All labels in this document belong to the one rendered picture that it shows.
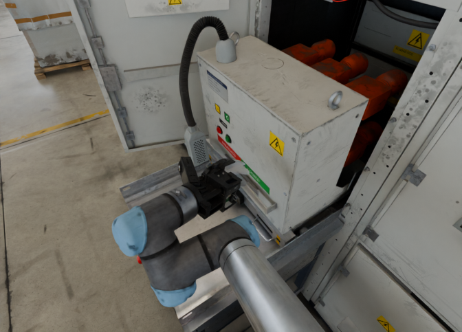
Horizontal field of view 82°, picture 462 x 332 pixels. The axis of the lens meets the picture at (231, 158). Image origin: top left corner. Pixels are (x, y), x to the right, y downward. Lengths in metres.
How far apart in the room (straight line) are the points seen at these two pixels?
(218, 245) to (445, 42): 0.61
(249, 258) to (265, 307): 0.09
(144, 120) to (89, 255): 1.15
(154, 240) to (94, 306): 1.49
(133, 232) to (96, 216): 1.82
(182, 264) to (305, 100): 0.47
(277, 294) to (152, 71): 0.95
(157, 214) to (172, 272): 0.11
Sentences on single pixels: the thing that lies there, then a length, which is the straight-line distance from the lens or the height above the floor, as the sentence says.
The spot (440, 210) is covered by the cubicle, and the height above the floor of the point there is 1.16.
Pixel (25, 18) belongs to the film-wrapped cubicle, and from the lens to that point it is 4.20.
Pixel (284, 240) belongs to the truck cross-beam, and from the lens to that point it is 0.97.
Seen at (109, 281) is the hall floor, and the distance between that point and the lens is 2.00.
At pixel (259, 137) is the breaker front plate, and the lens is 0.76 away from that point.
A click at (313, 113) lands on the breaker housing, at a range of 0.67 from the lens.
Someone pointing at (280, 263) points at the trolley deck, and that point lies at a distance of 1.01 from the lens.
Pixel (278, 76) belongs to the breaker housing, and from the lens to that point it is 0.79.
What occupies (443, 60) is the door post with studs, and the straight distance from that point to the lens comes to 0.75.
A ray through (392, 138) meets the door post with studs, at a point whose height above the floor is 1.26.
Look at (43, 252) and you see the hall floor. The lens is 2.31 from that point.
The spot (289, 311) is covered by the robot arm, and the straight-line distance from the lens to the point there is 0.39.
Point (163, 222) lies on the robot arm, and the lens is 0.51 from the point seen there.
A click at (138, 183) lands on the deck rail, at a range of 1.19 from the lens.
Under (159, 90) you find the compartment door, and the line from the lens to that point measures 1.22.
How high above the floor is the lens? 1.74
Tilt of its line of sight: 45 degrees down
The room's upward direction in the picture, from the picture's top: straight up
